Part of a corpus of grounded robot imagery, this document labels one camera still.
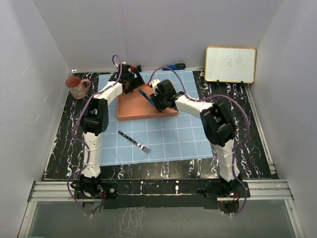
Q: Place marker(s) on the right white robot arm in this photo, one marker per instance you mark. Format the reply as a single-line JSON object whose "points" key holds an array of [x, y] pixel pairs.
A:
{"points": [[219, 127]]}

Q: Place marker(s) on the orange plastic tray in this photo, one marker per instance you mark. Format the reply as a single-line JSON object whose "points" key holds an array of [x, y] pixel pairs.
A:
{"points": [[134, 106]]}

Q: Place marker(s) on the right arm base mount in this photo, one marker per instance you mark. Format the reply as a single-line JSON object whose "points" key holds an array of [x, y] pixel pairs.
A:
{"points": [[215, 189]]}

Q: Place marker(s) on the pink floral mug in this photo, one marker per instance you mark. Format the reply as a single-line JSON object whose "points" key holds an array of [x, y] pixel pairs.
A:
{"points": [[78, 87]]}

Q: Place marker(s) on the silver metal fork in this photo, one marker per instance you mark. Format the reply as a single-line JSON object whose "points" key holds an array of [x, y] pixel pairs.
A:
{"points": [[142, 147]]}

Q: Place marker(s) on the blue patterned knife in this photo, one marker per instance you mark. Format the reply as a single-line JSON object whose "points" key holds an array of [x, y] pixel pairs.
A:
{"points": [[147, 97]]}

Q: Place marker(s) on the small framed whiteboard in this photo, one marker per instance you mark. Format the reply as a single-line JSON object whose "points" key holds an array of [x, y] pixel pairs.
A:
{"points": [[230, 64]]}

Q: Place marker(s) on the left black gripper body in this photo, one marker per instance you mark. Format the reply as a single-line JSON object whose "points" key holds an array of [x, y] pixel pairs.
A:
{"points": [[134, 83]]}

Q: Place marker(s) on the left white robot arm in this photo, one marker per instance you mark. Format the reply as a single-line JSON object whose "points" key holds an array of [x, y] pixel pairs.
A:
{"points": [[95, 120]]}

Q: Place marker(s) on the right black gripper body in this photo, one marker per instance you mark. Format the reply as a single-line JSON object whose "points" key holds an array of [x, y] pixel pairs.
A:
{"points": [[159, 100]]}

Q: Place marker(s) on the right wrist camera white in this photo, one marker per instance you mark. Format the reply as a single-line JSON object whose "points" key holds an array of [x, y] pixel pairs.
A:
{"points": [[154, 85]]}

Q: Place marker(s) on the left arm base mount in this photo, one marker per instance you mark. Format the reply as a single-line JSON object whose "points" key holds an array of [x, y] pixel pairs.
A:
{"points": [[94, 188]]}

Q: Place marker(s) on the aluminium frame rail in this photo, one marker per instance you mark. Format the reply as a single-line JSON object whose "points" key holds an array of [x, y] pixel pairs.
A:
{"points": [[260, 189]]}

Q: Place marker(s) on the blue marker pen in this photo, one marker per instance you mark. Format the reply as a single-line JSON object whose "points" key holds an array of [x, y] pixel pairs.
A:
{"points": [[178, 66]]}

